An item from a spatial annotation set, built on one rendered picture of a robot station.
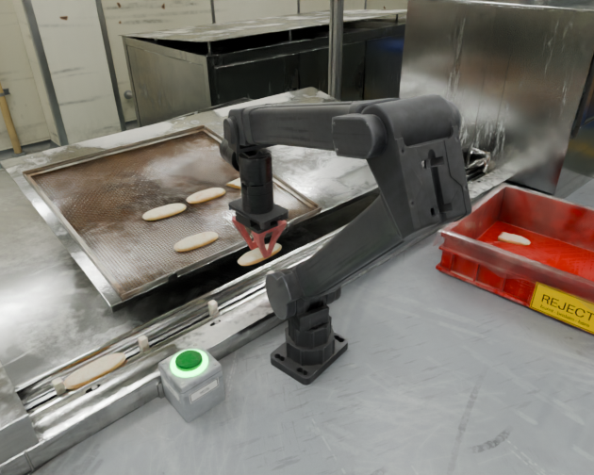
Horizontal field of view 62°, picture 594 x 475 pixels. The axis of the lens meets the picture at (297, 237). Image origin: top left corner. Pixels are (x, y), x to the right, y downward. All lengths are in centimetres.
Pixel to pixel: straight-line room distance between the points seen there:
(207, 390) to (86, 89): 377
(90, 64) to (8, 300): 336
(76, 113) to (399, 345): 378
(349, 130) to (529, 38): 97
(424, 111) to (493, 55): 97
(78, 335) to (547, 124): 118
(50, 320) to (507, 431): 82
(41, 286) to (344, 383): 68
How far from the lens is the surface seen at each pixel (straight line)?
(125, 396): 81
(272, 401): 81
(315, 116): 60
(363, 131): 47
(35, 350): 101
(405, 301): 101
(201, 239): 104
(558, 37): 138
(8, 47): 450
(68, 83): 433
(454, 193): 50
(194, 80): 290
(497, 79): 145
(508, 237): 126
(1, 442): 77
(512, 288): 106
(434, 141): 49
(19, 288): 119
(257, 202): 86
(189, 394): 76
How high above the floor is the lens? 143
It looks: 31 degrees down
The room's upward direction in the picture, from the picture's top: 1 degrees counter-clockwise
